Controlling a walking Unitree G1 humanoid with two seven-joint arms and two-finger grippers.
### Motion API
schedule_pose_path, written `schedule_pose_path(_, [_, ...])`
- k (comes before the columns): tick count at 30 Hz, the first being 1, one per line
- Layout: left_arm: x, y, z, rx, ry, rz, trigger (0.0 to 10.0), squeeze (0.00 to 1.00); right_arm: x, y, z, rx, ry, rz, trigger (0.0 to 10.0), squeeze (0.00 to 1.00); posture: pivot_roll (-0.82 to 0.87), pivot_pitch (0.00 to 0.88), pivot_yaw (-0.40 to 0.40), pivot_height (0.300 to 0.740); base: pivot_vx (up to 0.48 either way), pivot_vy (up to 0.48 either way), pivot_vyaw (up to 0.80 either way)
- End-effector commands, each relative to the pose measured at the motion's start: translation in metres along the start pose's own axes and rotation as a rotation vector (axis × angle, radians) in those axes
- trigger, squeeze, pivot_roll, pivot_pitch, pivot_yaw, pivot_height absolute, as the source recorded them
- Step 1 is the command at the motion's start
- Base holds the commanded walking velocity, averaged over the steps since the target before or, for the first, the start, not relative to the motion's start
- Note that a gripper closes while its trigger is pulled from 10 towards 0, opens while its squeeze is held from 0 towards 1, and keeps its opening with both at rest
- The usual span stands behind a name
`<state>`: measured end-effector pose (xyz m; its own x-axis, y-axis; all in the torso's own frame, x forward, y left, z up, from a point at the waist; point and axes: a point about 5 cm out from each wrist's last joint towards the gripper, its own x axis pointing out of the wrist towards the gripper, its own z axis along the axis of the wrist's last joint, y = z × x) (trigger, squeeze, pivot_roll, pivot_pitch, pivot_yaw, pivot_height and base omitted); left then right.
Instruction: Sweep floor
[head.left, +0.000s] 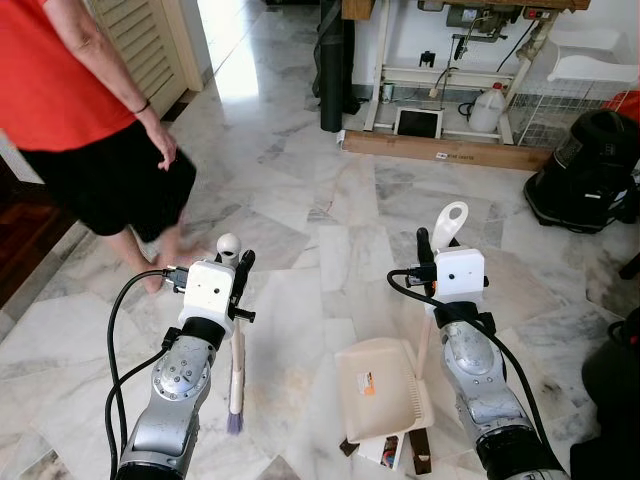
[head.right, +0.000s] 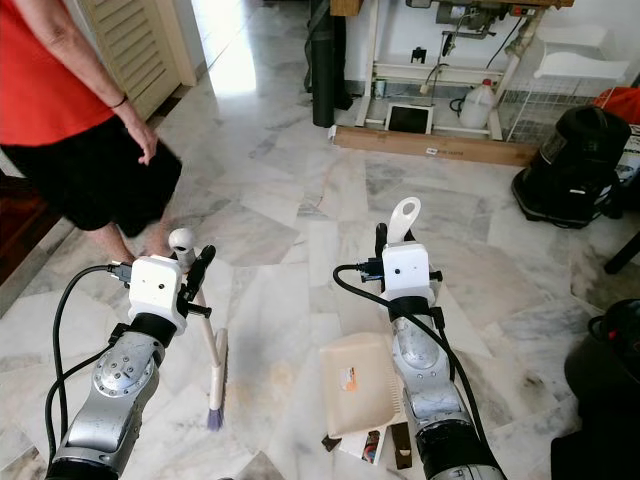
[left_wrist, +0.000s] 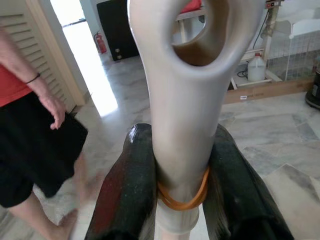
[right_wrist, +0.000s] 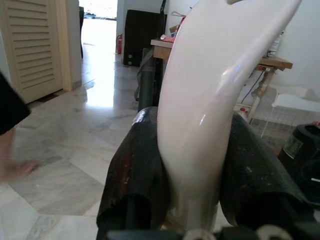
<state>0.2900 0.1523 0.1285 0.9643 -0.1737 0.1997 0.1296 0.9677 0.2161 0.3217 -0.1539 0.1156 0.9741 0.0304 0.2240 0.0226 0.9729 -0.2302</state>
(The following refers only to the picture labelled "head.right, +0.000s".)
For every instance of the long wooden plank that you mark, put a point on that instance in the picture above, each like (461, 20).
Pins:
(440, 145)

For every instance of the white plastic jug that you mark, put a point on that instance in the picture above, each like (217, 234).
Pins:
(478, 105)

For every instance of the person's left hand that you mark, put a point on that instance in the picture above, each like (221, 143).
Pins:
(143, 135)

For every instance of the red cloth bundle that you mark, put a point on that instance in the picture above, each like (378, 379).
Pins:
(620, 100)

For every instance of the black round container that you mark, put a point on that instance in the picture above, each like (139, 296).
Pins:
(605, 390)

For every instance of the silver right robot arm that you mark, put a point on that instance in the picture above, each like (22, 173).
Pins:
(422, 385)

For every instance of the white frame sewing table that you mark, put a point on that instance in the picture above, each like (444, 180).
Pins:
(430, 72)

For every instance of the person's left forearm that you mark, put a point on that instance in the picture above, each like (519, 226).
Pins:
(98, 72)

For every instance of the beige plastic dustpan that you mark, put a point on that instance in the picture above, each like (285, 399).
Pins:
(360, 385)

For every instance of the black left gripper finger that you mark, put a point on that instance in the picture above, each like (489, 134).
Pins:
(200, 268)

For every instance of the black furniture leg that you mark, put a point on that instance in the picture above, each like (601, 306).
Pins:
(622, 252)

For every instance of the white plastic shelf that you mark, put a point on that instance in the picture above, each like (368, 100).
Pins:
(575, 65)

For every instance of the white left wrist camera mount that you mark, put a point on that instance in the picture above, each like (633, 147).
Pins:
(157, 290)

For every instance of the brown flat scrap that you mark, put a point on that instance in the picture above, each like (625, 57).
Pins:
(402, 448)

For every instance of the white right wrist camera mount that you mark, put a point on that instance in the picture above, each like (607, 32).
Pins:
(407, 270)

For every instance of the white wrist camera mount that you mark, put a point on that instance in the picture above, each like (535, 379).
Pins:
(157, 290)
(407, 270)

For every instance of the beige louvered door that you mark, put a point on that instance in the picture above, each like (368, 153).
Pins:
(145, 40)

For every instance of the black wrist band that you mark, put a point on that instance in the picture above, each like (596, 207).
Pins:
(121, 101)

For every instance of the grey sewing machine motor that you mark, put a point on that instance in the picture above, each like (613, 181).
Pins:
(465, 14)

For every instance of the small tin can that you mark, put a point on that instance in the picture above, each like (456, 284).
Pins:
(378, 89)

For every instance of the small dark scrap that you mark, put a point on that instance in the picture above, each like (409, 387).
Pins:
(331, 442)

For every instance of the white printed carton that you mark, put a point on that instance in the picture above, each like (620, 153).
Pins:
(370, 447)

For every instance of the black rolled mat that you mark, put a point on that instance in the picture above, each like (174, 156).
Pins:
(325, 70)

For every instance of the cream broom with purple bristles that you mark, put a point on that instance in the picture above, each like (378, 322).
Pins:
(182, 240)

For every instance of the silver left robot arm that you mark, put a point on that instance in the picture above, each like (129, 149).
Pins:
(105, 400)

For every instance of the black canister vacuum cleaner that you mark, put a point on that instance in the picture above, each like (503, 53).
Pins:
(575, 160)

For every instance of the white framed black pedal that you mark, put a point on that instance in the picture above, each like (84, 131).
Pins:
(408, 119)

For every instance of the person in red shirt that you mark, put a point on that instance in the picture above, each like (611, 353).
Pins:
(40, 80)

